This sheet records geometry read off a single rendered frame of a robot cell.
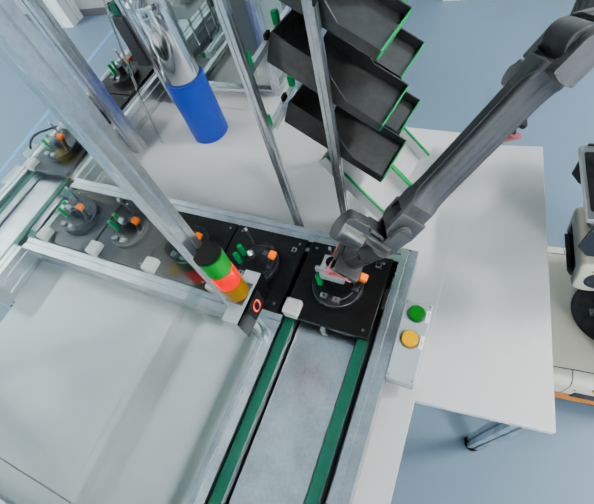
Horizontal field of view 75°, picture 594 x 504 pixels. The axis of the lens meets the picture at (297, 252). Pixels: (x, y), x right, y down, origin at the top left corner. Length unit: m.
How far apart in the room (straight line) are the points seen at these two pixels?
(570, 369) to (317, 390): 1.09
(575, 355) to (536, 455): 0.45
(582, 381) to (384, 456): 0.99
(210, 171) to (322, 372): 0.94
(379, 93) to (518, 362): 0.74
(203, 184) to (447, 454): 1.51
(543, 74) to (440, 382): 0.73
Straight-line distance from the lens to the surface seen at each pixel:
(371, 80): 0.94
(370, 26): 0.81
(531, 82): 0.72
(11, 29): 0.46
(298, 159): 1.53
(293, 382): 1.06
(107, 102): 1.76
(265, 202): 1.43
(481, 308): 1.19
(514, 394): 1.13
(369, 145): 1.02
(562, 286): 1.96
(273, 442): 1.05
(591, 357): 1.88
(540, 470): 2.02
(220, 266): 0.67
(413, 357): 1.01
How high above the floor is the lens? 1.93
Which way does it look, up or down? 57 degrees down
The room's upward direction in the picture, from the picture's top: 22 degrees counter-clockwise
